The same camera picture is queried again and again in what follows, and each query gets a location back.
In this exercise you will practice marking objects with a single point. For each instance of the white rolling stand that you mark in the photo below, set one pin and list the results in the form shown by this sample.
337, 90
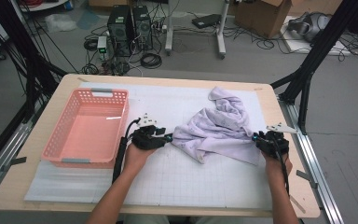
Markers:
169, 31

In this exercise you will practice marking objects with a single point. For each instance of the clear plastic bag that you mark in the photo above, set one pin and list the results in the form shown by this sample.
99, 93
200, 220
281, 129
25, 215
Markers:
59, 22

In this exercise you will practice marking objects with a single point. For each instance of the person's left hand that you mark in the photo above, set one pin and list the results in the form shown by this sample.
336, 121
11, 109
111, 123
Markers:
135, 161

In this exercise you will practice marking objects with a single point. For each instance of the aluminium rail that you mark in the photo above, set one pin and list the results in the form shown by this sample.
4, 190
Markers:
6, 155
306, 149

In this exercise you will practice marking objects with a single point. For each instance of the teal sheet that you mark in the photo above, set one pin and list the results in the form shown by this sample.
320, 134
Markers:
88, 19

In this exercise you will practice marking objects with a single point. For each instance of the small white box green light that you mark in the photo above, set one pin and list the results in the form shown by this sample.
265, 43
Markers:
102, 43

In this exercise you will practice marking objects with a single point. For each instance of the grey rounded device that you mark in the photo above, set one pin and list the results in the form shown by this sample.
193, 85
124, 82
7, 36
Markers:
310, 25

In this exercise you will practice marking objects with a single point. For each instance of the brown cardboard box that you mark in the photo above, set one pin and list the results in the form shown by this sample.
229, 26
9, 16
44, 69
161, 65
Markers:
317, 4
105, 2

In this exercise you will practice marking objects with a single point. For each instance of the brown tape piece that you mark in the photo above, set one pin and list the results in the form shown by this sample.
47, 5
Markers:
258, 89
82, 79

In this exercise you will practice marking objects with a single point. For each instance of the lilac printed towel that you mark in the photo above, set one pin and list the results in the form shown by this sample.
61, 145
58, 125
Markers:
217, 130

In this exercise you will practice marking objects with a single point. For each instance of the grey rail bracket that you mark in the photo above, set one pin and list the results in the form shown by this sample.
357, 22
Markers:
304, 175
18, 161

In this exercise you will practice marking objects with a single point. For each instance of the black metal stand frame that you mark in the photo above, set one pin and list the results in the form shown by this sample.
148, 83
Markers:
28, 56
320, 46

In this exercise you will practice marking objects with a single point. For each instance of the black flat box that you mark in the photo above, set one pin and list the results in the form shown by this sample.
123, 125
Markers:
205, 21

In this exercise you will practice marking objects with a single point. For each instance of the white power strip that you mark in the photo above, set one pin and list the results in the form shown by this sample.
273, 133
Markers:
161, 28

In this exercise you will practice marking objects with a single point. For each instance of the black computer tower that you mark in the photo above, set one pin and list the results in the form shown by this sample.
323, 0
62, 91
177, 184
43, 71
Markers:
119, 28
143, 25

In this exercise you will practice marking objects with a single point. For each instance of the pink plastic basket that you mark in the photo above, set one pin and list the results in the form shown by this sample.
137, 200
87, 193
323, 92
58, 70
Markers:
87, 137

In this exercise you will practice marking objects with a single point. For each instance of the white floor board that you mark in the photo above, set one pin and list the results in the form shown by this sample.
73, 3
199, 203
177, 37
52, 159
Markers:
298, 46

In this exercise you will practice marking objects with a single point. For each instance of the white round table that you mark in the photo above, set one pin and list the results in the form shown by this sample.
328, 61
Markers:
49, 6

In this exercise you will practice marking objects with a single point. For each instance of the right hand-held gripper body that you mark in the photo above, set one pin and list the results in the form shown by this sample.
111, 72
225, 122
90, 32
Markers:
273, 144

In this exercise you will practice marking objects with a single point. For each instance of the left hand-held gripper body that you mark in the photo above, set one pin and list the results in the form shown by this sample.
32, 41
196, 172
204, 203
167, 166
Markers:
146, 140

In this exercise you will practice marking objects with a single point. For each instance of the person's right hand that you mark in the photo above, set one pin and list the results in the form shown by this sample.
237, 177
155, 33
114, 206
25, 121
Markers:
276, 169

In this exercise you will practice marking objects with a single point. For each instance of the large open cardboard box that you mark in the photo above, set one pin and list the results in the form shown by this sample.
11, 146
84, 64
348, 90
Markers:
261, 15

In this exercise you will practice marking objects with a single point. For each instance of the beige tape strip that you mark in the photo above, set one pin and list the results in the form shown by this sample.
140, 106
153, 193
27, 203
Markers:
298, 204

